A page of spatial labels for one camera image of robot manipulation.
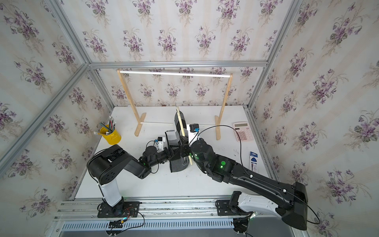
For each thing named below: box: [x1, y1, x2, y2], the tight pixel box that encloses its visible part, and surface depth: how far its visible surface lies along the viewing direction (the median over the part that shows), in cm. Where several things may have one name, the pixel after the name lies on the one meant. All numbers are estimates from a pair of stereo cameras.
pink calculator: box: [232, 121, 255, 143], surface depth 103 cm
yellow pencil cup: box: [99, 126, 122, 146], surface depth 95 cm
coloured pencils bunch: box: [93, 116, 117, 136], surface depth 95 cm
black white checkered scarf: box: [164, 110, 190, 173], surface depth 84 cm
